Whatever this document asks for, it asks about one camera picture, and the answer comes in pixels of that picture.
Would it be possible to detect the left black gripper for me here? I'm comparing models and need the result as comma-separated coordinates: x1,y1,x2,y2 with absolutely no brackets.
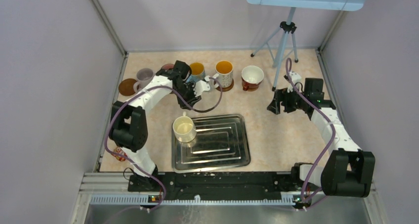
172,82,201,110

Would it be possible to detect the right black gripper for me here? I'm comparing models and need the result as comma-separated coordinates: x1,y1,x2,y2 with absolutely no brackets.
267,85,308,115

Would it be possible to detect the pink mug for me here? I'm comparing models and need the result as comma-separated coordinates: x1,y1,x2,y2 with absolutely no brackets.
161,63,174,71

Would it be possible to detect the blue butterfly mug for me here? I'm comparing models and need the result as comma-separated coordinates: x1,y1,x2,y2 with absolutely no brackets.
186,62,206,82

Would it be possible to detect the white red-bottom cup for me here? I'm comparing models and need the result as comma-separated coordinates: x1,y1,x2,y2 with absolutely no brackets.
241,65,264,91

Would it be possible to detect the lilac mug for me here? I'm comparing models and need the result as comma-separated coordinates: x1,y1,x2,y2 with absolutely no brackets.
133,68,155,93

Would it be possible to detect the silver mug orange inside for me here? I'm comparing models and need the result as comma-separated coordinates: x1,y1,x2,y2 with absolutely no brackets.
213,60,233,89

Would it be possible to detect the brown coaster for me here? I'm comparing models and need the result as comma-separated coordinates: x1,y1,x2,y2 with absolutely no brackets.
215,80,234,92
118,78,137,96

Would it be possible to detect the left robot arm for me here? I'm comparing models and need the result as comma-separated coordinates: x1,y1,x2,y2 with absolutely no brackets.
107,61,209,191

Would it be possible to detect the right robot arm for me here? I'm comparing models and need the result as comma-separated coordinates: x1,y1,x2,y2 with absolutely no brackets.
267,78,376,197

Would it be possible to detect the cream mug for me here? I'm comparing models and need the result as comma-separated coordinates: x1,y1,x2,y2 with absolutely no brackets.
172,111,197,143

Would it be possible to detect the steel serving tray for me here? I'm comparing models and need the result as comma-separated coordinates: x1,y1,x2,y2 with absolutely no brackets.
171,114,251,173

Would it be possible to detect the music stand tripod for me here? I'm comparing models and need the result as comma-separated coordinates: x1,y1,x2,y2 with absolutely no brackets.
250,7,299,91

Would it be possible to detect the owl sticker toy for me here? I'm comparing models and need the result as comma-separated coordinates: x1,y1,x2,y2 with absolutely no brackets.
112,147,126,162

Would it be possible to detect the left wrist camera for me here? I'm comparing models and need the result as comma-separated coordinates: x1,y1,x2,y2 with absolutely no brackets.
194,76,211,97

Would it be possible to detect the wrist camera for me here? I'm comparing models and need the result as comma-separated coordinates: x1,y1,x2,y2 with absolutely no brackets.
287,71,302,92
194,76,211,97

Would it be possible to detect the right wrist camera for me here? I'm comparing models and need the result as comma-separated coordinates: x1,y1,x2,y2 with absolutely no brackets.
287,71,302,92

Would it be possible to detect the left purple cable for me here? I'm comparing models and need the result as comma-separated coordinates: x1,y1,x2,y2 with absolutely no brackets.
104,77,224,213

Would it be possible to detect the purple cable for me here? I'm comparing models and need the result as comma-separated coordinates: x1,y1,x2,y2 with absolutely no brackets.
104,77,224,213
285,57,337,212

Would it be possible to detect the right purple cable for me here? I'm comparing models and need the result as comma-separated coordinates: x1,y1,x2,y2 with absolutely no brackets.
285,57,337,212

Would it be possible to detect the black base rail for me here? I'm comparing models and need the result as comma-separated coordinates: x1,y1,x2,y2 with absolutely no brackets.
127,172,323,202

